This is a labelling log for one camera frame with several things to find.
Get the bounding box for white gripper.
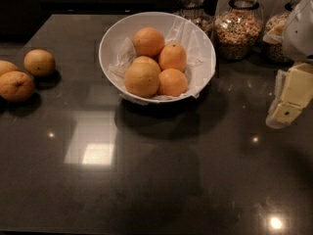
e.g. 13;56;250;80
265;0;313;129

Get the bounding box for white plastic bowl liner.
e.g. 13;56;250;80
108;16;216;102

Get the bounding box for white bowl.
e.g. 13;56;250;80
98;11;217;107

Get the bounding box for large front orange in bowl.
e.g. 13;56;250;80
124;63;159;98

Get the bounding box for glass jar right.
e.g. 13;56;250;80
261;0;300;65

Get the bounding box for glass jar with cereal middle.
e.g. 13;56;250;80
213;0;263;61

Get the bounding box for glass jar left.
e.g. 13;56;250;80
176;0;213;36

